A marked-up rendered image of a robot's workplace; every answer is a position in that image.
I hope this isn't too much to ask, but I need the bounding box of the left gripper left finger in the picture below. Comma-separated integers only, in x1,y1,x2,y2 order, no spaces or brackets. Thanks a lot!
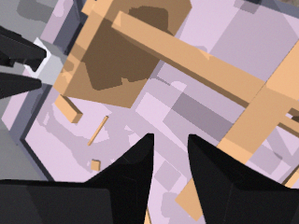
0,133,154,224

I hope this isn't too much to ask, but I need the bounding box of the tan wooden end board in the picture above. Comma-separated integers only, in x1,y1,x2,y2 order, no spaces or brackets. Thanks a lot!
53,0,192,108
175,40,299,221

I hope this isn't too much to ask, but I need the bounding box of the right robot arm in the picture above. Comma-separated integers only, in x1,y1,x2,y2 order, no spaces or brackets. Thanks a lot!
0,59,44,72

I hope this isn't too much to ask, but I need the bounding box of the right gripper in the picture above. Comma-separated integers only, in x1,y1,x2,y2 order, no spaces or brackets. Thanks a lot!
0,25,47,99

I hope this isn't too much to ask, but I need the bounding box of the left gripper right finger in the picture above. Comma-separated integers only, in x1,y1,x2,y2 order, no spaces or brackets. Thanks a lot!
187,134,299,224

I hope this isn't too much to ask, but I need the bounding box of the tan wooden rail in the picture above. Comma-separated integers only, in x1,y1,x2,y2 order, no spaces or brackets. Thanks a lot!
111,11,299,138

